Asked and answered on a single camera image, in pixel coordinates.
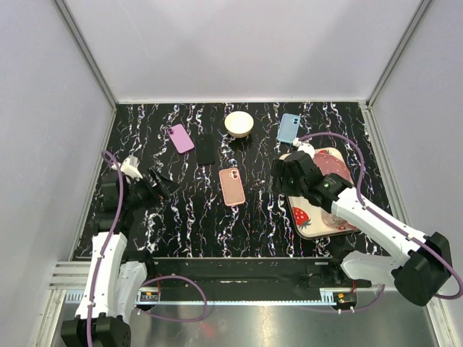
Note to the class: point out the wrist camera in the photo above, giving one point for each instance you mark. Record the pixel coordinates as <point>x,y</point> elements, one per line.
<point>129,167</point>
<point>304,146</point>

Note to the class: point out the pink glass mug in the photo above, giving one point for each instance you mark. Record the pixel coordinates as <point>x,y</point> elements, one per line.
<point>337,223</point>

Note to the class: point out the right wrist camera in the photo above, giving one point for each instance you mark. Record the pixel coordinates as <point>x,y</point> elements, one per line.
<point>304,146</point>

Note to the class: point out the purple smartphone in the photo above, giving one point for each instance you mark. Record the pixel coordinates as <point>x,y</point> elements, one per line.
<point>180,138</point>

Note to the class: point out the strawberry pattern tray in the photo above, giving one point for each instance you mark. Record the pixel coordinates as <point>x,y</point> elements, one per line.
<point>307,219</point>

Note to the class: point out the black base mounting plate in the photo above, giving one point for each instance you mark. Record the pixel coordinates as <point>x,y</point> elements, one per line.
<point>315,272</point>

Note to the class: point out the black smartphone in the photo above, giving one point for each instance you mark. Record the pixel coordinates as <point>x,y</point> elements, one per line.
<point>204,149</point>

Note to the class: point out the pink cased phone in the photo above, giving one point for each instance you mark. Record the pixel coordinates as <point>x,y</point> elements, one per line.
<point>231,186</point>

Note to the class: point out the left control board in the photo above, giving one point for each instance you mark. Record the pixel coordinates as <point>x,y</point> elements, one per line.
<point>149,296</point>

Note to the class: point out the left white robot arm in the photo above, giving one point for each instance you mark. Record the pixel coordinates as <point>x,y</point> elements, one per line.
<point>115,275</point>

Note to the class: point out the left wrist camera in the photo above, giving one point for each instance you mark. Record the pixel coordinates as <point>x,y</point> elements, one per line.
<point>129,167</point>

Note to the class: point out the control board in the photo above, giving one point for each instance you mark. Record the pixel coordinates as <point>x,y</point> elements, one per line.
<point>346,298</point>
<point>149,296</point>

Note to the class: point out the light blue phone case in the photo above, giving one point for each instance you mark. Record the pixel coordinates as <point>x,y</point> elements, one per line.
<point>288,128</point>

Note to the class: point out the cream ceramic bowl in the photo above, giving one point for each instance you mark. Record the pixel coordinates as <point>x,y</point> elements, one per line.
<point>239,124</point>

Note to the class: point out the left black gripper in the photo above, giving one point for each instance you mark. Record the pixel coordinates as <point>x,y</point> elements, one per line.
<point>155,196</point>

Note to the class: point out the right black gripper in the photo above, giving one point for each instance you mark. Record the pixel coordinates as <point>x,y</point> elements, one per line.
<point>278,168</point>

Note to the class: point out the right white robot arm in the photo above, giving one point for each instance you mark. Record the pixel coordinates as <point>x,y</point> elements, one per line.
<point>418,265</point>

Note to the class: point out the right control board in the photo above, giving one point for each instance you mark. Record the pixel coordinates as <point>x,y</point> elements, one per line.
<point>346,298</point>

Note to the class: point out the pink dotted plate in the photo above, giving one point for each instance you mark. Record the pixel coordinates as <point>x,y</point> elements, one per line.
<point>329,160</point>

